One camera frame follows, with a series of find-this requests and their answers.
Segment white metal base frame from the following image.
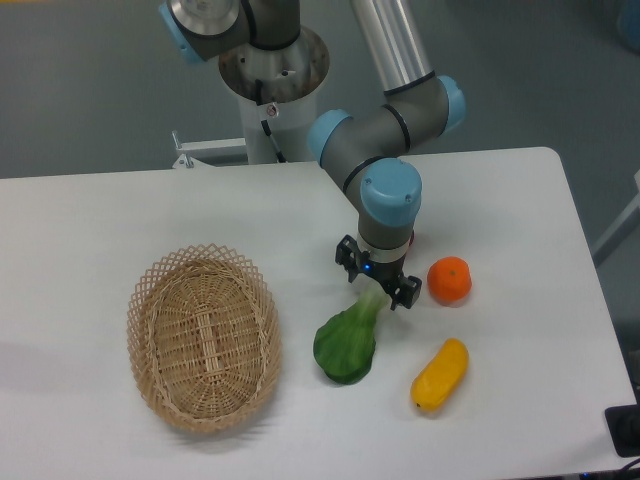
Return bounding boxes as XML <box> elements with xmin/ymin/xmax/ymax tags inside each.
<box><xmin>171</xmin><ymin>130</ymin><xmax>248</xmax><ymax>169</ymax></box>

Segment green bok choy vegetable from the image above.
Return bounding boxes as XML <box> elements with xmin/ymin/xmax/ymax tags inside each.
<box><xmin>312</xmin><ymin>282</ymin><xmax>389</xmax><ymax>385</ymax></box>

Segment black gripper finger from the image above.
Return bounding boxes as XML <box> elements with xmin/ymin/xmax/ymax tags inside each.
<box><xmin>384</xmin><ymin>274</ymin><xmax>422</xmax><ymax>311</ymax></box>
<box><xmin>335</xmin><ymin>235</ymin><xmax>370</xmax><ymax>283</ymax></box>

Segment white table leg right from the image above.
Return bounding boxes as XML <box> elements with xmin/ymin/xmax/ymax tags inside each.
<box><xmin>591</xmin><ymin>172</ymin><xmax>639</xmax><ymax>268</ymax></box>

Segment yellow mango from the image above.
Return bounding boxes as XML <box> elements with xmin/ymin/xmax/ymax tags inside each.
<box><xmin>410</xmin><ymin>338</ymin><xmax>469</xmax><ymax>412</ymax></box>

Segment orange tangerine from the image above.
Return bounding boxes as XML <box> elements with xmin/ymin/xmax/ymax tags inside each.
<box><xmin>426</xmin><ymin>256</ymin><xmax>472</xmax><ymax>304</ymax></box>

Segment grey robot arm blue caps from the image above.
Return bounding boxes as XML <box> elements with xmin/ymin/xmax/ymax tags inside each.
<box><xmin>159</xmin><ymin>1</ymin><xmax>466</xmax><ymax>308</ymax></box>

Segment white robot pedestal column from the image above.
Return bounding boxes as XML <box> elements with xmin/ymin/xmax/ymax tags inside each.
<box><xmin>218</xmin><ymin>27</ymin><xmax>330</xmax><ymax>164</ymax></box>

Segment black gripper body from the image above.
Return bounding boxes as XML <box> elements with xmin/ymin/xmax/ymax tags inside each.
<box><xmin>356</xmin><ymin>250</ymin><xmax>406</xmax><ymax>290</ymax></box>

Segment black device at table edge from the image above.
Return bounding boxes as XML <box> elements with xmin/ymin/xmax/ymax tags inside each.
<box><xmin>604</xmin><ymin>404</ymin><xmax>639</xmax><ymax>458</ymax></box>

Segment black cable on pedestal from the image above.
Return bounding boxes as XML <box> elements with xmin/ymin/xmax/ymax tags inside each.
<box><xmin>254</xmin><ymin>79</ymin><xmax>289</xmax><ymax>164</ymax></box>

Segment woven wicker basket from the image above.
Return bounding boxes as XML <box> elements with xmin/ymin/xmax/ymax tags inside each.
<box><xmin>127</xmin><ymin>244</ymin><xmax>282</xmax><ymax>434</ymax></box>

